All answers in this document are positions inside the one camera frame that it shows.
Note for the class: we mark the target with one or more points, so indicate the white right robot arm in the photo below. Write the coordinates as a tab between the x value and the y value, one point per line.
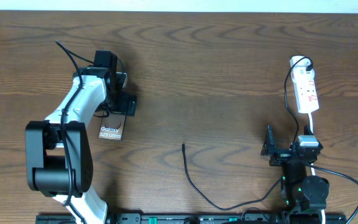
305	194

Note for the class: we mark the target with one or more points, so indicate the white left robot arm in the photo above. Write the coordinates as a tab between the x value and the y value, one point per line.
58	154

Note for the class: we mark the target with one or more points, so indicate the white USB charger adapter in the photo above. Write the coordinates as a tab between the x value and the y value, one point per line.
301	61

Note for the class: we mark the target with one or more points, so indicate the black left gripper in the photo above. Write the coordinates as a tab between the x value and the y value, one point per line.
124	106

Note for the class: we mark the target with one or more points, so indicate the white power strip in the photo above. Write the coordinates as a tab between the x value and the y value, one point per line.
305	90

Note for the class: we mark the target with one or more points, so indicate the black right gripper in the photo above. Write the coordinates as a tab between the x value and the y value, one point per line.
269	148

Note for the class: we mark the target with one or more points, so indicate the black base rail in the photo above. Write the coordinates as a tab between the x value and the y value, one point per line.
253	217

